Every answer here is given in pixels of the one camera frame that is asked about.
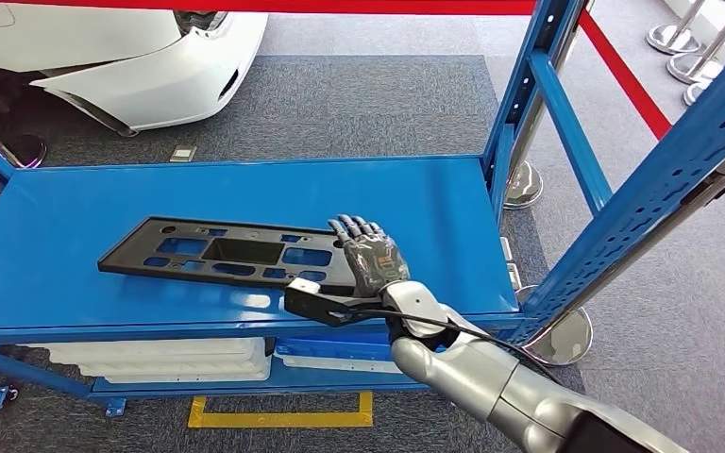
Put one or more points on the chrome stanchion post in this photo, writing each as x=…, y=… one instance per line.
x=695, y=94
x=566, y=341
x=687, y=67
x=523, y=184
x=28, y=150
x=672, y=40

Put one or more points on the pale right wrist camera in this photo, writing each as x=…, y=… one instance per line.
x=304, y=286

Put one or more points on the large white plastic part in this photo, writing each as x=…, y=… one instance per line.
x=150, y=359

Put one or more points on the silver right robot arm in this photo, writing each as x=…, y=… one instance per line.
x=475, y=375

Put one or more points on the flat white plastic part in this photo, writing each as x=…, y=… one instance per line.
x=337, y=364

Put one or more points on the black camera bracket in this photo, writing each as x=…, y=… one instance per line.
x=312, y=307

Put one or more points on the square metal floor plate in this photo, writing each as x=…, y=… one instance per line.
x=183, y=154

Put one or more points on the red barrier belt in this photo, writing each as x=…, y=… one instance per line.
x=625, y=75
x=275, y=5

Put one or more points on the yellow floor tape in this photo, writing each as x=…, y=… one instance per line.
x=275, y=420

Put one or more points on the blue metal shelf rack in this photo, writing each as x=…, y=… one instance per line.
x=275, y=187

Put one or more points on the small silver floor plate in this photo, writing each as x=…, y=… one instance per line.
x=514, y=277
x=506, y=249

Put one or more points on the long black plastic part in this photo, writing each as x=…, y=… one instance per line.
x=244, y=250

